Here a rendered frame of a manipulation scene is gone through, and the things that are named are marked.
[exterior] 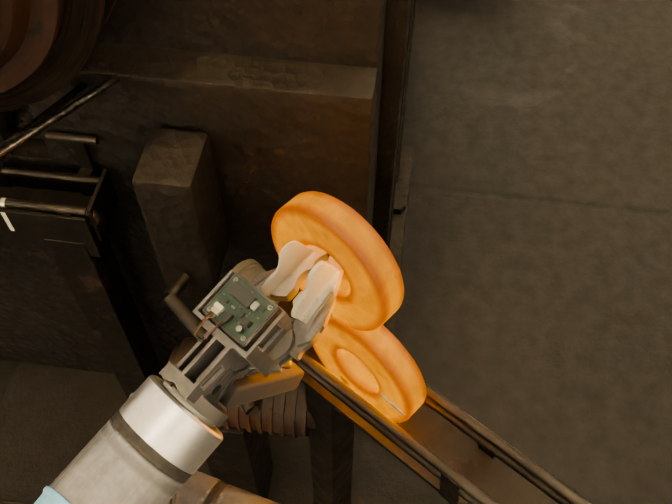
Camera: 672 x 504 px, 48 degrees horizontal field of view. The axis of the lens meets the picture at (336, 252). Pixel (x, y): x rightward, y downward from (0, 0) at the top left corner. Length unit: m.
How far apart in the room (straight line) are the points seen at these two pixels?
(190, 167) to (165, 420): 0.37
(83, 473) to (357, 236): 0.32
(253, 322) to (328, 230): 0.11
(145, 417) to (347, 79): 0.47
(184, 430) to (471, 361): 1.10
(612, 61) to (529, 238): 0.73
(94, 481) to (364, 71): 0.56
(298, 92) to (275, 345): 0.34
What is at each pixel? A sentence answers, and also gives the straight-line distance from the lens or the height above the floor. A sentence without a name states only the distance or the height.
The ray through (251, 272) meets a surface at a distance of 0.98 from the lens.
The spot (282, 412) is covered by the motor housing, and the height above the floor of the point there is 0.51.
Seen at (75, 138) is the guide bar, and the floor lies 0.76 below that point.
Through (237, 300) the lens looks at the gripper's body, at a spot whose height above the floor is 0.92.
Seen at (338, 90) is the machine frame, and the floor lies 0.87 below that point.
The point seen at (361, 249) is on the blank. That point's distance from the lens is 0.70.
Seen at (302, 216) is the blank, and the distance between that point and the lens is 0.73.
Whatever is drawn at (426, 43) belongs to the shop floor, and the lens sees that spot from 2.39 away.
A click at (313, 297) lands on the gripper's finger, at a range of 0.73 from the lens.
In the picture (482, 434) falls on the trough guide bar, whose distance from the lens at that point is 0.88.
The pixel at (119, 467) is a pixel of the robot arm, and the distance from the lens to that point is 0.70.
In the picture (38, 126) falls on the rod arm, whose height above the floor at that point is 0.89.
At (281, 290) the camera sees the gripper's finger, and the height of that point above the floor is 0.87.
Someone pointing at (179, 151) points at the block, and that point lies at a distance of 0.98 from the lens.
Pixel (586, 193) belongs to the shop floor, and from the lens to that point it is 2.06.
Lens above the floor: 1.50
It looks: 54 degrees down
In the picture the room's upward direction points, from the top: straight up
